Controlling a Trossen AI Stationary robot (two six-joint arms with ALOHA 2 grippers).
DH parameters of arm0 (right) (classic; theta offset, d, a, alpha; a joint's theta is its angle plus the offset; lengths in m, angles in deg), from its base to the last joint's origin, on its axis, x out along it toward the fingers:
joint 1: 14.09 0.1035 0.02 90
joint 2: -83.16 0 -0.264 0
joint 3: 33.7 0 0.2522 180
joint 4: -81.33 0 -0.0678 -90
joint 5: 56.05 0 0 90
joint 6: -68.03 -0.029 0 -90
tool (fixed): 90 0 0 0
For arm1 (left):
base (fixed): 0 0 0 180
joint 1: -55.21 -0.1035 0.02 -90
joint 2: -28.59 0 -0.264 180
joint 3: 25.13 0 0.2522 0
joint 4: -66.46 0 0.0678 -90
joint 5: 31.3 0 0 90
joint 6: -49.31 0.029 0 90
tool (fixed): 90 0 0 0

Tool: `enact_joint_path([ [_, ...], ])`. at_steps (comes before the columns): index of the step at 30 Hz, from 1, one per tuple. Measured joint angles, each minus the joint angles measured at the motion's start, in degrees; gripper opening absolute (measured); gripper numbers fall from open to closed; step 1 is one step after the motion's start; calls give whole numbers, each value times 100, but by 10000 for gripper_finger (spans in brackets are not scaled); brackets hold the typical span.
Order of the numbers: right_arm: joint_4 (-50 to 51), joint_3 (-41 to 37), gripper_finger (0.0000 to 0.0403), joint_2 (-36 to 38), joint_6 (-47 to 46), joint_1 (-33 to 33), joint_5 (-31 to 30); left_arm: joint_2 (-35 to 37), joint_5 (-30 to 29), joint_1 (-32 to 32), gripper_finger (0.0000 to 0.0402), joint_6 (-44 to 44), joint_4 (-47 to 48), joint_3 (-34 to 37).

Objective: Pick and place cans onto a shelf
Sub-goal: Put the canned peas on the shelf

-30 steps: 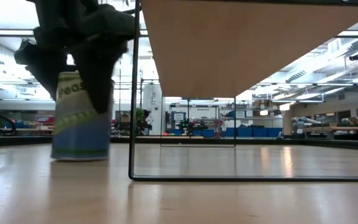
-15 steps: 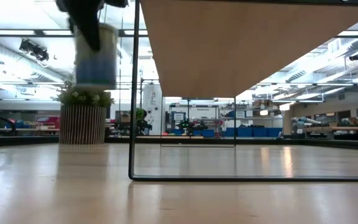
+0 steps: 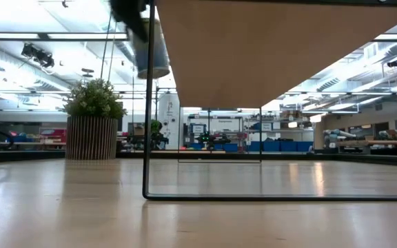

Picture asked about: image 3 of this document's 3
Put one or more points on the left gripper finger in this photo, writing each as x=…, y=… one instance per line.
x=129, y=12

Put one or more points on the silver-lidded tin can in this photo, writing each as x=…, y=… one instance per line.
x=160, y=55

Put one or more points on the background black robot arm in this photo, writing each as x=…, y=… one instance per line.
x=160, y=139
x=214, y=140

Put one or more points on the black ceiling fixture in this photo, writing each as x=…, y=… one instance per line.
x=395, y=62
x=38, y=55

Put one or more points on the white column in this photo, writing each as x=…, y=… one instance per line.
x=169, y=117

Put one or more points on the green plant in ribbed pot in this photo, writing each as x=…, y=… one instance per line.
x=91, y=137

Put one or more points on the red storage bins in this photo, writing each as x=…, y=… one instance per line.
x=53, y=135

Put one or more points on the blue storage bin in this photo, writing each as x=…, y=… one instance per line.
x=288, y=146
x=253, y=146
x=305, y=146
x=230, y=147
x=271, y=146

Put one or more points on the metal storage rack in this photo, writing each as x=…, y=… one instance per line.
x=281, y=131

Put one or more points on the wooden workbench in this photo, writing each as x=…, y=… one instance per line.
x=384, y=142

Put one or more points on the black aluminium rail frame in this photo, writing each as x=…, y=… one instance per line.
x=305, y=156

